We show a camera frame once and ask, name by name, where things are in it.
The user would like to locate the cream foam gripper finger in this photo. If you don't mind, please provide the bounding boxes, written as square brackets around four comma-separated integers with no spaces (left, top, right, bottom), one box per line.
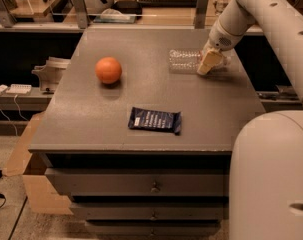
[197,50,223,75]

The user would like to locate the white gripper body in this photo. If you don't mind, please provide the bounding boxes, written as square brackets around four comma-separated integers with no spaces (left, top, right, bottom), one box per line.
[204,20,242,51]

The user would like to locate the clear plastic water bottle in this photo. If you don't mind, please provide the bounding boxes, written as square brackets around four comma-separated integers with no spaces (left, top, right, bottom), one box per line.
[169,49,231,74]

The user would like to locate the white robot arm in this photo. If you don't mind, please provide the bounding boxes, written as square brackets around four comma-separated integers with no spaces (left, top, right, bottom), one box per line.
[198,0,303,240]

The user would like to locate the dark blue rxbar wrapper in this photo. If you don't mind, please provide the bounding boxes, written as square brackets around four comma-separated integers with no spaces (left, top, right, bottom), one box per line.
[128,107,182,135]

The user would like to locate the black keyboard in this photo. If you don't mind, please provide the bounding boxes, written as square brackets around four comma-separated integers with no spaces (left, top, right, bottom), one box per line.
[138,0,197,8]

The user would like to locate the black bowl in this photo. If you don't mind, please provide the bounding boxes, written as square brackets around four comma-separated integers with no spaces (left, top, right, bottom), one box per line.
[112,0,142,17]

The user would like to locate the orange ball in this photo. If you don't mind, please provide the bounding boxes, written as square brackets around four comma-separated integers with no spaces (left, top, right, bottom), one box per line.
[95,57,122,84]

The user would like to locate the clear plastic bag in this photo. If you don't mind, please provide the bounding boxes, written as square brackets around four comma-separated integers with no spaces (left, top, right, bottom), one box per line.
[94,8,136,24]

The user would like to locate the grey drawer cabinet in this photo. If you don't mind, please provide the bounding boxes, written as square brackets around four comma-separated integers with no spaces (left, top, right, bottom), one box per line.
[30,29,264,236]

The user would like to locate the white power strip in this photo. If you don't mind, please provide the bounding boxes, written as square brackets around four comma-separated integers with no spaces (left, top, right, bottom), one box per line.
[6,84,32,94]

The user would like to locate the cardboard box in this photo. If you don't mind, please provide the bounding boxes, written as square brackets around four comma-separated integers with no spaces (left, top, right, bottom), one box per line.
[4,112,72,215]

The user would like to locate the grey metal bracket part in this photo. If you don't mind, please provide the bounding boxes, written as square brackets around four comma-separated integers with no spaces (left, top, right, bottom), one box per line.
[32,57,70,93]

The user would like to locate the metal shelf rail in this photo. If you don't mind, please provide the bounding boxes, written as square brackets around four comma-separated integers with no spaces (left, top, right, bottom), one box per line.
[0,0,265,36]

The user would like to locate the white cable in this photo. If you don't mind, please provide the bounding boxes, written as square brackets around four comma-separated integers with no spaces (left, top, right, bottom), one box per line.
[0,84,29,138]

